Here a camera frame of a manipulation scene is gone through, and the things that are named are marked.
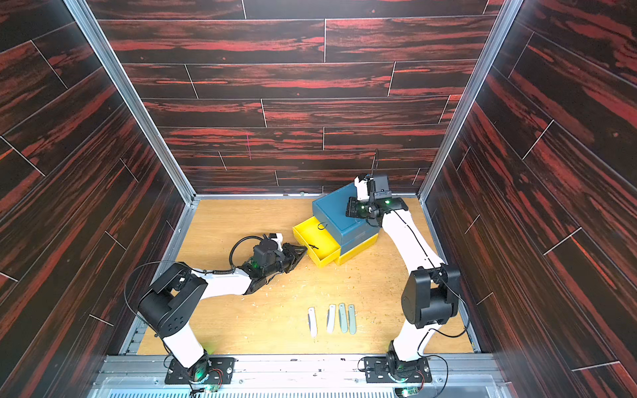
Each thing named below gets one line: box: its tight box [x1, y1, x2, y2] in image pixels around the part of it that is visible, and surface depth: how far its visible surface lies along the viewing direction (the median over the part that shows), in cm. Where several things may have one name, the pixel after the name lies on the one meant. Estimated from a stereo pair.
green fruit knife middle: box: [338, 302, 349, 334], surface depth 86 cm
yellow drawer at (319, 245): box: [291, 215, 341, 269], surface depth 95 cm
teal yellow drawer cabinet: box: [291, 182, 380, 269], surface depth 92 cm
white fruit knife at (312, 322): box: [307, 306, 318, 339], surface depth 85 cm
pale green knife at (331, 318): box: [326, 304, 336, 335], surface depth 86 cm
